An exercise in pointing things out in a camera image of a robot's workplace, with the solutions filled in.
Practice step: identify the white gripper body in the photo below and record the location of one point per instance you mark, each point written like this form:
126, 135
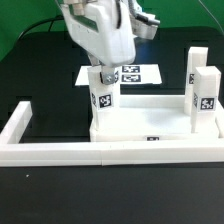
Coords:
104, 30

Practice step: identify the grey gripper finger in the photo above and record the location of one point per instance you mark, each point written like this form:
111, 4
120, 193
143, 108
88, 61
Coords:
107, 75
93, 60

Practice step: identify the white desk tabletop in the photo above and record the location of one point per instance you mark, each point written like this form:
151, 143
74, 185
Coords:
148, 118

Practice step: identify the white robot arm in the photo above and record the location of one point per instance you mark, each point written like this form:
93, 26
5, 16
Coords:
143, 25

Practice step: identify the white marker sheet with tags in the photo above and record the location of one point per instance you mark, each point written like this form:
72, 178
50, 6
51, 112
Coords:
128, 75

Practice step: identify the white U-shaped obstacle frame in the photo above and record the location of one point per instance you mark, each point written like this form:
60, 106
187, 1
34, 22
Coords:
15, 154

